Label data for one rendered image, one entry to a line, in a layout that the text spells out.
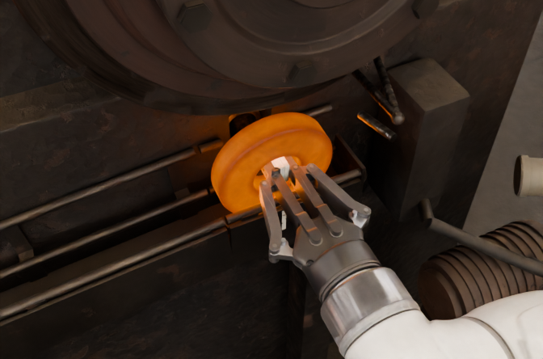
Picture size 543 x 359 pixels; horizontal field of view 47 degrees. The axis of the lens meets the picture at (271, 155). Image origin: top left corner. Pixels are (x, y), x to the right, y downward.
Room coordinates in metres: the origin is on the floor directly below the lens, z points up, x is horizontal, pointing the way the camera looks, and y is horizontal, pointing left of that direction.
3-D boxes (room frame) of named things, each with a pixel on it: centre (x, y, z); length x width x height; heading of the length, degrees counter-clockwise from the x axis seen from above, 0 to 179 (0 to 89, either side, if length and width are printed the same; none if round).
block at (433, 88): (0.65, -0.21, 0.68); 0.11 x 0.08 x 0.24; 25
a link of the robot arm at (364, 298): (0.32, -0.10, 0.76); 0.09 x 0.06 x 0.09; 115
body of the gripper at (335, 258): (0.39, -0.07, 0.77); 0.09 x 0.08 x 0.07; 25
